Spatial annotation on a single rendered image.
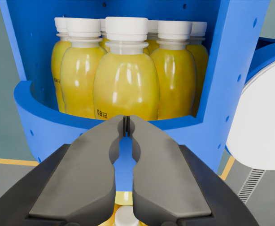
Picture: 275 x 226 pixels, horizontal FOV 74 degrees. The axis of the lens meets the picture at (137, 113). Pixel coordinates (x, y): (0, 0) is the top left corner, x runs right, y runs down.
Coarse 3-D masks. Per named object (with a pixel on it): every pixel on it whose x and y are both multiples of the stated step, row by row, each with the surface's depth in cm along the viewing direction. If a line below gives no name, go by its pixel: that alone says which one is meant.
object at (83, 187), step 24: (120, 120) 12; (72, 144) 9; (96, 144) 9; (72, 168) 8; (96, 168) 8; (48, 192) 7; (72, 192) 7; (96, 192) 7; (48, 216) 6; (72, 216) 6; (96, 216) 7
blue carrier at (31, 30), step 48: (0, 0) 19; (48, 0) 27; (96, 0) 32; (144, 0) 33; (192, 0) 30; (240, 0) 11; (48, 48) 28; (240, 48) 14; (48, 96) 30; (48, 144) 16; (192, 144) 16
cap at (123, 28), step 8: (112, 24) 15; (120, 24) 15; (128, 24) 15; (136, 24) 15; (144, 24) 16; (112, 32) 16; (120, 32) 15; (128, 32) 15; (136, 32) 15; (144, 32) 16; (120, 40) 16; (128, 40) 16; (136, 40) 16
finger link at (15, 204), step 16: (64, 144) 9; (48, 160) 8; (32, 176) 7; (48, 176) 8; (16, 192) 7; (32, 192) 7; (0, 208) 6; (16, 208) 6; (0, 224) 6; (16, 224) 6; (32, 224) 6; (48, 224) 6; (64, 224) 6
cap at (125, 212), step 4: (120, 208) 30; (124, 208) 30; (128, 208) 31; (132, 208) 30; (116, 212) 30; (120, 212) 30; (124, 212) 30; (128, 212) 30; (132, 212) 30; (116, 216) 29; (120, 216) 29; (124, 216) 29; (128, 216) 29; (132, 216) 29; (116, 220) 29; (120, 220) 29; (124, 220) 29; (128, 220) 29; (132, 220) 29; (136, 220) 29; (116, 224) 29; (120, 224) 28; (124, 224) 28; (128, 224) 28; (132, 224) 28; (136, 224) 29
